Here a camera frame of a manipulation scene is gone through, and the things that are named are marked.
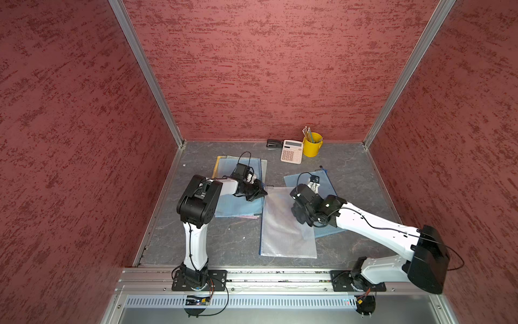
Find blue mesh document bag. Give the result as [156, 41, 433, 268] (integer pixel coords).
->
[284, 169, 345, 238]
[214, 156, 268, 219]

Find yellow mesh document bag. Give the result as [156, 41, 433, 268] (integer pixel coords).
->
[212, 155, 227, 178]

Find clear white mesh document bag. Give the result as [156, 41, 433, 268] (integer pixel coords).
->
[260, 187, 317, 259]

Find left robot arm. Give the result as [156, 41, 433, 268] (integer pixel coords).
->
[176, 175, 267, 289]

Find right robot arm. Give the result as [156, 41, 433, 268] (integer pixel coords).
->
[290, 184, 453, 294]

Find black stapler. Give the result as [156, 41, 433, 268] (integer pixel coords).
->
[266, 139, 283, 149]

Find pink calculator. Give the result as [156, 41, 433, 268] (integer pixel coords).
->
[281, 140, 304, 165]

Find yellow mug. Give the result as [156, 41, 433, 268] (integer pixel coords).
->
[303, 132, 323, 158]

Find pencils in mug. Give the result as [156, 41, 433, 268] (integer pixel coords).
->
[303, 126, 315, 143]

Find right black connector box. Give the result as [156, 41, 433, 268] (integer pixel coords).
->
[355, 288, 376, 317]

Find perforated metal strip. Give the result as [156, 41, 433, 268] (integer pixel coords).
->
[124, 295, 356, 310]

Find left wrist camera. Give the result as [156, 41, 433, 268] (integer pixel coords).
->
[230, 163, 256, 184]

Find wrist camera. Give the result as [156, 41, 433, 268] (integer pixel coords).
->
[230, 163, 256, 184]
[308, 175, 321, 194]

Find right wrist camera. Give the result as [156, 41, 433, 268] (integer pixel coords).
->
[308, 175, 321, 194]

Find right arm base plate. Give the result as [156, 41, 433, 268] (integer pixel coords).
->
[330, 270, 387, 293]

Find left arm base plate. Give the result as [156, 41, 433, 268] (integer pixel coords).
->
[171, 269, 228, 292]

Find left circuit board with cables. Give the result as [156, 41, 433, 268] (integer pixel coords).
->
[183, 278, 230, 318]

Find aluminium front rail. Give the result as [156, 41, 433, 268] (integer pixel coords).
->
[115, 266, 444, 296]

